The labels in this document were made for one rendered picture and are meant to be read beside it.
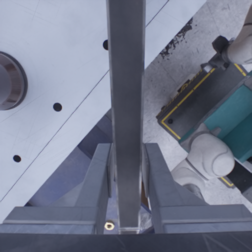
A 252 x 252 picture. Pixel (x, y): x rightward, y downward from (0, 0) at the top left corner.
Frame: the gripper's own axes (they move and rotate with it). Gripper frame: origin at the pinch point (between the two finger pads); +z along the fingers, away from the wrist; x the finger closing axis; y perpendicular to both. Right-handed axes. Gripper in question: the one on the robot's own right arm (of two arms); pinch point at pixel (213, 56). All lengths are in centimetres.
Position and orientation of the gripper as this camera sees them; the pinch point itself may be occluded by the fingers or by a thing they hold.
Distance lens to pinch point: 112.3
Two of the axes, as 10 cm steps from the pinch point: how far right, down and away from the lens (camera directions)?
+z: 0.0, -2.8, 9.6
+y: 7.4, 6.4, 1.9
